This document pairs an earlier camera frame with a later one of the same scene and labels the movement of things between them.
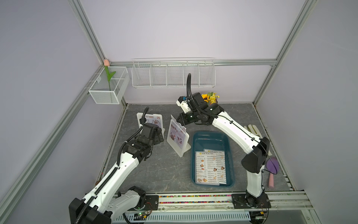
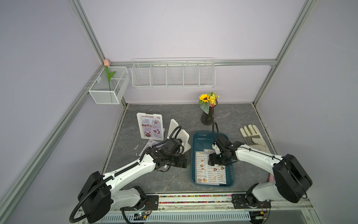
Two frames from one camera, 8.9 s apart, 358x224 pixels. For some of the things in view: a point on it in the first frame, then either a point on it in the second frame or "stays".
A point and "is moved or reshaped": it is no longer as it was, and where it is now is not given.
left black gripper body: (158, 139) → (176, 160)
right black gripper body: (191, 116) → (218, 159)
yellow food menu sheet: (206, 168) stays
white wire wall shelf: (158, 73) stays
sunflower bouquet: (210, 97) stays
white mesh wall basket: (103, 92) stays
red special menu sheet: (177, 133) is moved or reshaped
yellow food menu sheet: (221, 164) stays
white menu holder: (178, 137) stays
